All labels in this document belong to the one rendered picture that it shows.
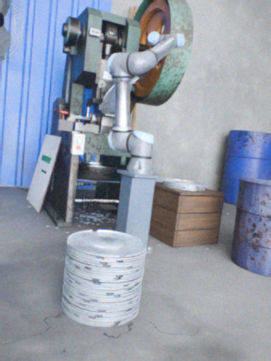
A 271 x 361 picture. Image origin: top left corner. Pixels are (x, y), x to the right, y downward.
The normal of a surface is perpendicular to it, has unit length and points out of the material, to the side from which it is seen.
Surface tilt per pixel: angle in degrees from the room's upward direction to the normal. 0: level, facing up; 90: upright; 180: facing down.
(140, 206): 90
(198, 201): 90
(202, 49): 90
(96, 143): 90
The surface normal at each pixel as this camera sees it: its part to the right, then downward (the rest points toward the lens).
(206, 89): 0.41, 0.16
